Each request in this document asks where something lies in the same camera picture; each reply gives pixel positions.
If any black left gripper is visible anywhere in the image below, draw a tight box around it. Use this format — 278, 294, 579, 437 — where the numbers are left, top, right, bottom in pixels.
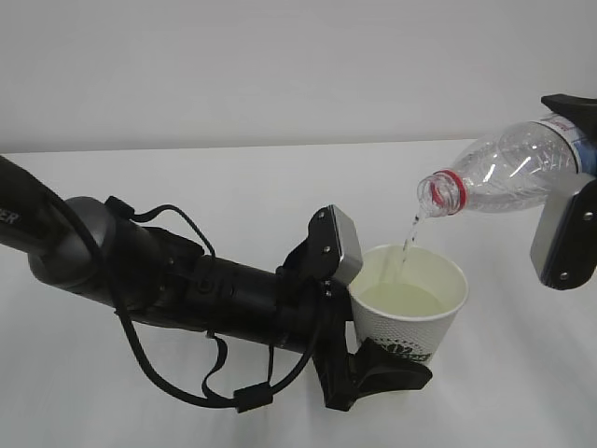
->
274, 240, 435, 413

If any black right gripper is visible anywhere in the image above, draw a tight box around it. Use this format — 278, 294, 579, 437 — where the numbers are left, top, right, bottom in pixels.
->
541, 93, 597, 176

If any clear water bottle red label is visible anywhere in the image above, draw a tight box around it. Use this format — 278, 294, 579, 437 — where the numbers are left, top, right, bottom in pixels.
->
417, 114, 584, 217

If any white paper cup green logo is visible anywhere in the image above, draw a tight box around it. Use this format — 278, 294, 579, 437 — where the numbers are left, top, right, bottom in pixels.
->
349, 245, 469, 366

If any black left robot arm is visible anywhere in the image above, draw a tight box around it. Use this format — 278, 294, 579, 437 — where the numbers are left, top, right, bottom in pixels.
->
1, 160, 432, 413

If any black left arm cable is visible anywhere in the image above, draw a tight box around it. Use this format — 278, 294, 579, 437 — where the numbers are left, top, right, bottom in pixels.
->
32, 186, 337, 414

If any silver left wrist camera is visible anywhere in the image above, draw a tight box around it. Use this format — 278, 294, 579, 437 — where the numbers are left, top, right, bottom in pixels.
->
307, 204, 363, 286

